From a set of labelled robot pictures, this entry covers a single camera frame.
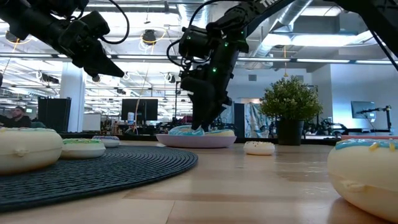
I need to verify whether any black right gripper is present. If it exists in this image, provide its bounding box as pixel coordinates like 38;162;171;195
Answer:
180;46;240;131

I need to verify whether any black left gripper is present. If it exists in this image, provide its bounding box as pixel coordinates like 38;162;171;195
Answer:
58;21;125;78

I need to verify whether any large light blue donut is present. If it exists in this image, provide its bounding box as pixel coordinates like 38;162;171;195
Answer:
204;129;236;138

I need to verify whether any large blue donut white drizzle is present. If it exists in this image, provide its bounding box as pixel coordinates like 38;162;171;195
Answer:
169;124;206;137

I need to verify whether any small white chocolate drizzle donut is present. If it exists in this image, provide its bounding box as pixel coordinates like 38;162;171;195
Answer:
243;141;276;156

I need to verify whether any small purple frosted donut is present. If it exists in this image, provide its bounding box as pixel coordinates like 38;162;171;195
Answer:
92;135;121;148

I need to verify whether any small green frosted donut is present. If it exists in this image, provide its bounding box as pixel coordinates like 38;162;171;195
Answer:
60;138;106;160

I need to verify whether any large green frosted donut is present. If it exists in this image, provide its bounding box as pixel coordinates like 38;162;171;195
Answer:
0;127;64;175

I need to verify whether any large blue sprinkled donut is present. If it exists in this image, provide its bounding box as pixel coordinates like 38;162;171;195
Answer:
326;138;398;223

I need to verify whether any purple round plate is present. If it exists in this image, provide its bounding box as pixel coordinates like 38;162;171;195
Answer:
155;133;238;149

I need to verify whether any white square column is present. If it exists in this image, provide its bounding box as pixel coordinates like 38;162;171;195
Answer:
60;62;85;133

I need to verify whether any black ceiling device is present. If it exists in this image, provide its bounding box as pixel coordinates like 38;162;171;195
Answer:
142;29;157;46

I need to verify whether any black computer monitor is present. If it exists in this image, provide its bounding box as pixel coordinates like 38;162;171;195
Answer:
121;98;159;122

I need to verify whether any black upright panel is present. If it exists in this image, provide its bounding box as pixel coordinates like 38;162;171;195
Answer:
37;96;72;133

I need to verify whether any small potted green plant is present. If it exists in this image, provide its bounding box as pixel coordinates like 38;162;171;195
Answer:
259;75;323;146

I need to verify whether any person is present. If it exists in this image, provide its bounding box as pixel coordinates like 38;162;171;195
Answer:
0;105;32;129

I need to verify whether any round dark woven placemat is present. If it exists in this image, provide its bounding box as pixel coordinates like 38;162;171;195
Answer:
0;145;199;213

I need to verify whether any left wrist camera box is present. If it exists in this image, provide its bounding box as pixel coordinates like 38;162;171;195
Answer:
79;11;110;37

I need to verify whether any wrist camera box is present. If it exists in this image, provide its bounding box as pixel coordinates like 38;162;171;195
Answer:
178;26;217;60
79;11;110;37

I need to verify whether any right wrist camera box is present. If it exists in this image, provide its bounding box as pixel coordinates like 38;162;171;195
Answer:
178;26;217;60

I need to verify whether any black metal table frame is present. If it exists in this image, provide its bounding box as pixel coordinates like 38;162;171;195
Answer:
58;132;343;146

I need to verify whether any silver ceiling duct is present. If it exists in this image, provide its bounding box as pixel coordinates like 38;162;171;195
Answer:
248;0;315;60

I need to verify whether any wall mounted screen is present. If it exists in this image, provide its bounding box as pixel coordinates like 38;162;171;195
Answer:
351;100;377;119

